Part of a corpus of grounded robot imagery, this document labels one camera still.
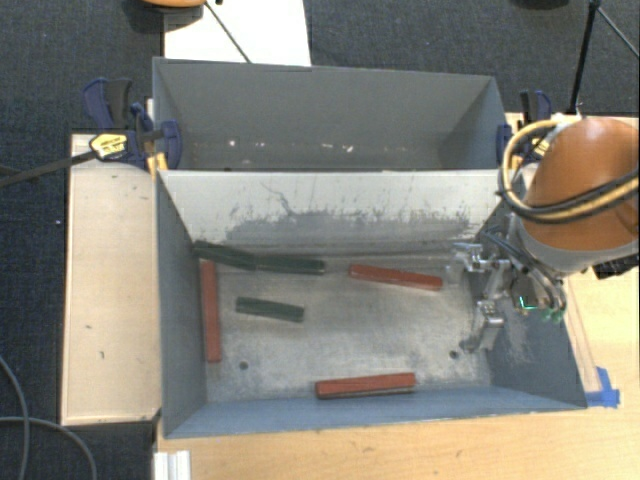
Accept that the dark green flat block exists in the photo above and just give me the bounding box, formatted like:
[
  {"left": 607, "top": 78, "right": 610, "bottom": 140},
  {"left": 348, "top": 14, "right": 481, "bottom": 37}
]
[
  {"left": 255, "top": 256, "right": 328, "bottom": 276},
  {"left": 234, "top": 295, "right": 307, "bottom": 325},
  {"left": 192, "top": 240, "right": 259, "bottom": 272}
]

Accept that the red-brown flat block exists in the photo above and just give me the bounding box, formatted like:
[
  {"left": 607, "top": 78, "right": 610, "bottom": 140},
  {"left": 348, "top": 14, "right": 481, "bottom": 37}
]
[
  {"left": 347, "top": 263, "right": 445, "bottom": 293},
  {"left": 314, "top": 372, "right": 418, "bottom": 401},
  {"left": 199, "top": 259, "right": 224, "bottom": 364}
]

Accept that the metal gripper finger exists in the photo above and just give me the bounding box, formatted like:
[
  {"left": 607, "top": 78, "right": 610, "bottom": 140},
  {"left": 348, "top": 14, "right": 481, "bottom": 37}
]
[
  {"left": 451, "top": 242, "right": 512, "bottom": 274},
  {"left": 459, "top": 299, "right": 506, "bottom": 354}
]

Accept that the black cylinder on white bracket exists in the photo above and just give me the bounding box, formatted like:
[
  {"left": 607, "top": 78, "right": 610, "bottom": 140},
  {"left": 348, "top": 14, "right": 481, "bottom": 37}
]
[{"left": 593, "top": 253, "right": 640, "bottom": 281}]

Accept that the grey metal bin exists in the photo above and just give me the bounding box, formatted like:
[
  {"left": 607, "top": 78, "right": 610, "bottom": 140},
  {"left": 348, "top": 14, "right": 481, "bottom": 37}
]
[{"left": 151, "top": 56, "right": 589, "bottom": 440}]

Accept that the pale wood board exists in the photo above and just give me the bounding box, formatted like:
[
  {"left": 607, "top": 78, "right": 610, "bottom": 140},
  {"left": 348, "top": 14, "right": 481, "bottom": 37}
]
[{"left": 59, "top": 133, "right": 163, "bottom": 427}]

